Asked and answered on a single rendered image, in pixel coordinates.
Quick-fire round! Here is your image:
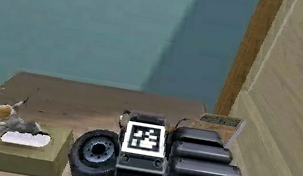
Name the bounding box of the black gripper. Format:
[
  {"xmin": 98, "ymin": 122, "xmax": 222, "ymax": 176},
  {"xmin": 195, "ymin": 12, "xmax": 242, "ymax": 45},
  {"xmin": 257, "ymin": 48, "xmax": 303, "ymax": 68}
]
[{"xmin": 65, "ymin": 124, "xmax": 124, "ymax": 176}]

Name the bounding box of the brown wooden table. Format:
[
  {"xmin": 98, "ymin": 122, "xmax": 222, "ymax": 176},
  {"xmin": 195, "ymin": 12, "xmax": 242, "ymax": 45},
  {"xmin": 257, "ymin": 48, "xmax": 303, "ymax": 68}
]
[{"xmin": 0, "ymin": 67, "xmax": 242, "ymax": 176}]

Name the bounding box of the olive tissue box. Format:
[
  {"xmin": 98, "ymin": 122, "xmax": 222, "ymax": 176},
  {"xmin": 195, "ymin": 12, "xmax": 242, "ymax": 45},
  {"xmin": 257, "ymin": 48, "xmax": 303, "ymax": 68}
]
[{"xmin": 0, "ymin": 114, "xmax": 77, "ymax": 176}]

